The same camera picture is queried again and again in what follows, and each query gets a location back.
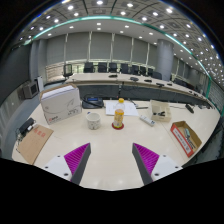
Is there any open white cardboard box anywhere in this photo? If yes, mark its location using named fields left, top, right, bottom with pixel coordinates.
left=149, top=99, right=173, bottom=123

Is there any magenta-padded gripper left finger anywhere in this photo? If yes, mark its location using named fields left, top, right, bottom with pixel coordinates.
left=41, top=142, right=92, bottom=186

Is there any black power adapter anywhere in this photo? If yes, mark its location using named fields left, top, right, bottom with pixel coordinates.
left=18, top=117, right=36, bottom=136

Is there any row of black office chairs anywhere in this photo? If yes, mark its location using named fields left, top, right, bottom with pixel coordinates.
left=62, top=61, right=201, bottom=91

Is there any flat brown cardboard envelope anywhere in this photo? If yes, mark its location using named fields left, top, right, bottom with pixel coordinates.
left=17, top=123, right=55, bottom=166

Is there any small white oblong box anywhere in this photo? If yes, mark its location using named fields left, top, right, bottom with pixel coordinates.
left=138, top=114, right=156, bottom=128

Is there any yellow-capped orange drink bottle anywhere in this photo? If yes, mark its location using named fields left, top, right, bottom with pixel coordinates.
left=112, top=97, right=126, bottom=130

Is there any white paper ream box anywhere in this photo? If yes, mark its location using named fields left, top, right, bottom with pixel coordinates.
left=39, top=83, right=83, bottom=126

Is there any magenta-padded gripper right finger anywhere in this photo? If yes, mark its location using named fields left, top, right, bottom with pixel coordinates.
left=132, top=142, right=184, bottom=186

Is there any white printed paper sheet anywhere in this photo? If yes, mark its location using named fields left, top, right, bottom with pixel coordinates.
left=105, top=99, right=140, bottom=118

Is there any flat round red coaster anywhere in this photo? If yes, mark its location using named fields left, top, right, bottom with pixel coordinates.
left=111, top=121, right=125, bottom=131

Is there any brown carton with red label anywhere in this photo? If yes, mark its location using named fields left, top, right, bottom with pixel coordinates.
left=170, top=120, right=203, bottom=158

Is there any grey box monitor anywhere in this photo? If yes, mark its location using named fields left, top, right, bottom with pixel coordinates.
left=22, top=80, right=40, bottom=100

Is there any black desk phone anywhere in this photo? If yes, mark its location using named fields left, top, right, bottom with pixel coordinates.
left=81, top=94, right=105, bottom=110

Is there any group of ceiling lights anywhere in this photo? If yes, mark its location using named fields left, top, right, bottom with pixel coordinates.
left=18, top=0, right=221, bottom=68

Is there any white patterned mug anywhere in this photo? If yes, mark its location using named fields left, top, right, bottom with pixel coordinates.
left=85, top=111, right=102, bottom=131

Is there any long curved conference desk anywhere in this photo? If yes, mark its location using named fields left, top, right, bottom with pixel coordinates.
left=64, top=72, right=209, bottom=105

